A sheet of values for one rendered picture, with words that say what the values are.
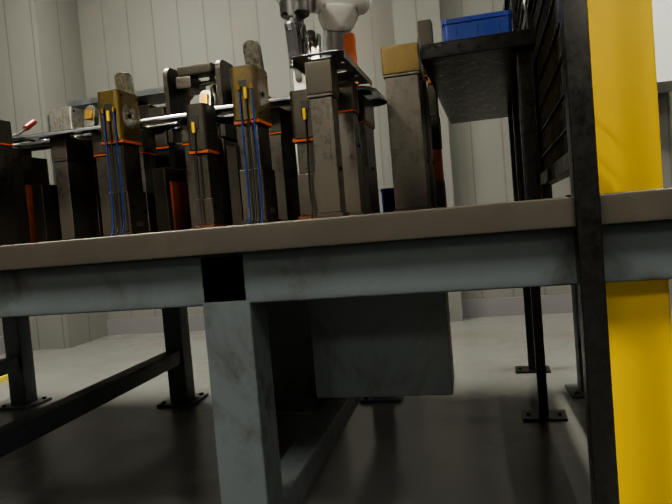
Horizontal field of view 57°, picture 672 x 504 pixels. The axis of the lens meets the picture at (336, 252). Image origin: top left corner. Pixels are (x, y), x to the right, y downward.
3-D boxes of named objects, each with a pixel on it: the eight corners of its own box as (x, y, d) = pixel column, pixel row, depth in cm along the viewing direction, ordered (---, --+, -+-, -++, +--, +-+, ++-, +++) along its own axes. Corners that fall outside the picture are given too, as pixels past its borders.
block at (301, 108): (294, 225, 129) (282, 88, 127) (310, 224, 140) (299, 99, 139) (327, 222, 127) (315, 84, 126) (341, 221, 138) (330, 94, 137)
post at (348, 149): (340, 219, 130) (329, 82, 129) (345, 219, 135) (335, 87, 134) (363, 217, 129) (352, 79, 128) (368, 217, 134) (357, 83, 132)
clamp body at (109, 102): (101, 241, 142) (86, 90, 141) (130, 239, 154) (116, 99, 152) (126, 239, 140) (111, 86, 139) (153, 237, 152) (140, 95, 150)
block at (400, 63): (393, 215, 133) (380, 46, 131) (398, 215, 140) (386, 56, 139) (430, 212, 131) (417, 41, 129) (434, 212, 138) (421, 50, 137)
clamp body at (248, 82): (235, 230, 130) (220, 64, 129) (256, 228, 142) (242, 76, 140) (264, 227, 129) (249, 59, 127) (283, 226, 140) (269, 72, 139)
